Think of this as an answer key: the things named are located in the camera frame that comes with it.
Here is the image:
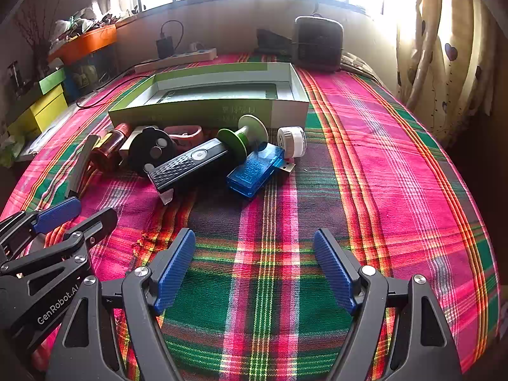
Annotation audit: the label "black portable heater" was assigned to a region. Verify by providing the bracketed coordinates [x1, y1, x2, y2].
[291, 16, 344, 73]

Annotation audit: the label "yellow box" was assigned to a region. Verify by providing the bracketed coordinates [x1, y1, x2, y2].
[8, 85, 69, 139]

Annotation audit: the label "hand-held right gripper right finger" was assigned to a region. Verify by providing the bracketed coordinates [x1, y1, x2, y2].
[313, 228, 463, 381]

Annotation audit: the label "dried branches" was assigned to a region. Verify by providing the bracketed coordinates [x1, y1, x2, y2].
[14, 0, 80, 68]

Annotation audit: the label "white power strip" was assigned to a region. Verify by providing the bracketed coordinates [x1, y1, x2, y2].
[134, 48, 218, 74]

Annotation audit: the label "green box lid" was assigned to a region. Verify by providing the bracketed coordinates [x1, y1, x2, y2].
[37, 67, 68, 94]

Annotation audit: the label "black bike light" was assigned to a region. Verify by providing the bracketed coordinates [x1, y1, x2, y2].
[148, 137, 237, 206]

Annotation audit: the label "thin black cable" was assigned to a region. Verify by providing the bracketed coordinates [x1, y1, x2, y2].
[75, 69, 137, 109]

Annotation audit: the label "grey patterned cloth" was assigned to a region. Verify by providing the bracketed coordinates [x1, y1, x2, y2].
[341, 51, 382, 84]

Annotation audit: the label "red brown small bottle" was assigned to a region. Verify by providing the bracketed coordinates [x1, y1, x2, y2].
[90, 123, 131, 171]

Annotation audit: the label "white round cap device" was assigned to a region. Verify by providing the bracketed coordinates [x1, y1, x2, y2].
[277, 126, 306, 159]

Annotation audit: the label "black round button disc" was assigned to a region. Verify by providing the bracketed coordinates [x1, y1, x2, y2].
[128, 126, 177, 177]

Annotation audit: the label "black charger with cable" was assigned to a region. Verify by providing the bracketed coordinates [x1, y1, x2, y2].
[156, 20, 185, 59]

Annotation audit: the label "pink green plaid blanket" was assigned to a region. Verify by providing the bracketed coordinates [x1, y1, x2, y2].
[0, 51, 501, 381]

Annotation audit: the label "blue box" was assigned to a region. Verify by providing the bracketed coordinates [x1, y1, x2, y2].
[63, 69, 86, 102]

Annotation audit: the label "white small box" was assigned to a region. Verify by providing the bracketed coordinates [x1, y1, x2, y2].
[119, 132, 137, 159]

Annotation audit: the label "grey metallic stick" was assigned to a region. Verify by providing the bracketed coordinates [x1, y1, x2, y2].
[65, 135, 100, 199]

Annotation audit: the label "green plastic wrapper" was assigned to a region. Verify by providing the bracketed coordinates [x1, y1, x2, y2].
[0, 135, 25, 167]

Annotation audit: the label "green and white spool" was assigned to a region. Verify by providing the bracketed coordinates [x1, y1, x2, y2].
[217, 114, 269, 163]

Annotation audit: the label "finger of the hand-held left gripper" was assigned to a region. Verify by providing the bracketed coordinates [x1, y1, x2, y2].
[0, 207, 118, 278]
[0, 196, 82, 263]

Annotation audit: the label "green cardboard box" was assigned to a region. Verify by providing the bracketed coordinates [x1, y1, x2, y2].
[108, 62, 310, 131]

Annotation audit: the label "orange tray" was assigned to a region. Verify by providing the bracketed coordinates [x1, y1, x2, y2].
[48, 24, 117, 66]

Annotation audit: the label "cream heart print curtain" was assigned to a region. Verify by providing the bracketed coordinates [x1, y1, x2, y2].
[397, 0, 497, 147]

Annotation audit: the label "pink white case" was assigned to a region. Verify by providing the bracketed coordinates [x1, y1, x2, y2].
[164, 126, 202, 147]

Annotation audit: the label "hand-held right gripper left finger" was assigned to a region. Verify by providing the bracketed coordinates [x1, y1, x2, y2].
[47, 228, 196, 381]

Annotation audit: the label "blue translucent usb tester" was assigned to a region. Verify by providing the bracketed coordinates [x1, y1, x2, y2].
[226, 143, 296, 199]

